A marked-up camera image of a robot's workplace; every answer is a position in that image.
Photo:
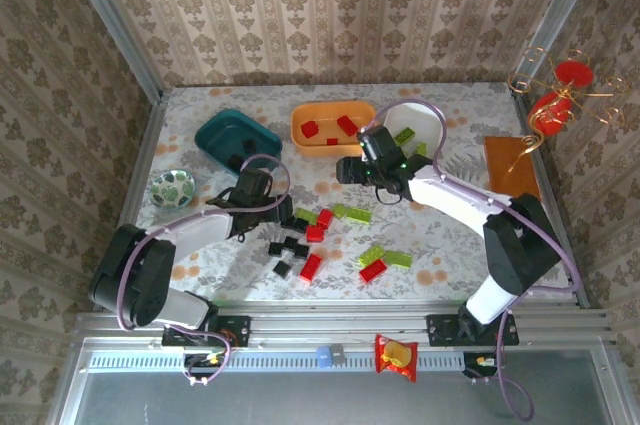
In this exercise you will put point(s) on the black lego brick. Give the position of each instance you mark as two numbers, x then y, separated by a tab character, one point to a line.
300	250
234	161
287	221
299	225
290	243
248	145
275	248
282	268

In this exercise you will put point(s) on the red lego brick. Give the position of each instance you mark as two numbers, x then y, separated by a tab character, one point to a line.
315	233
372	270
311	266
331	141
309	129
325	218
346	125

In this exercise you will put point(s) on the small green lego brick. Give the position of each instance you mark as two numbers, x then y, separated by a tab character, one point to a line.
340	210

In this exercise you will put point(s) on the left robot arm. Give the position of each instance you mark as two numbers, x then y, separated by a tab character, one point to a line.
135	270

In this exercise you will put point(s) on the orange plastic container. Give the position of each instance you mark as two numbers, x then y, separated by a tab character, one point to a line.
310	147

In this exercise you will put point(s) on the white plastic container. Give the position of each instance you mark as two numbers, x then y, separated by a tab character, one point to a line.
410	117

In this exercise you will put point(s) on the teal plastic container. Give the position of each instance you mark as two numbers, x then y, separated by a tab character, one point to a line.
220	137

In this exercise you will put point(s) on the leaf pattern small bowl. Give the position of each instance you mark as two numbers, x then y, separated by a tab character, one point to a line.
172	190

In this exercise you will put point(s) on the orange rectangular board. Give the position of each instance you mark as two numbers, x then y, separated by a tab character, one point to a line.
510	170

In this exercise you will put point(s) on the blue plastic clip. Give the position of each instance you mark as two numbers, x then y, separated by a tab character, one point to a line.
323	356

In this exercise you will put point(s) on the grey plastic clip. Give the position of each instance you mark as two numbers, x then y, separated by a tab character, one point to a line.
338	354

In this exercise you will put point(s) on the black connector with yellow plug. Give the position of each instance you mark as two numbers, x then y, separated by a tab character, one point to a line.
472	362
200	362

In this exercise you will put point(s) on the red snack bag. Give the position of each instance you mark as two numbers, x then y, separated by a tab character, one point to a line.
397	357

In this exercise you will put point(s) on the grey metal panel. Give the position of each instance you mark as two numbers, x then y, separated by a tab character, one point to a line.
325	400

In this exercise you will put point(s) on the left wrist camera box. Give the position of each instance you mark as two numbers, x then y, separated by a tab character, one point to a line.
256	182

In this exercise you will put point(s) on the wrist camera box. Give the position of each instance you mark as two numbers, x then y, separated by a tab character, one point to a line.
256	182
377	142

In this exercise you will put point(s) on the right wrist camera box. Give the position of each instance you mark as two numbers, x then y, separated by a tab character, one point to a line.
377	142

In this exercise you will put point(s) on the aluminium front rail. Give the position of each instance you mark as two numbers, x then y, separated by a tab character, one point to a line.
325	322

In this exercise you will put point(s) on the aluminium side rail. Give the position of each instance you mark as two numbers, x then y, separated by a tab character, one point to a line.
550	185
139	170

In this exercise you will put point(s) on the aluminium frame post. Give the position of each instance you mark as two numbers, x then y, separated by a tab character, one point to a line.
560	12
113	20

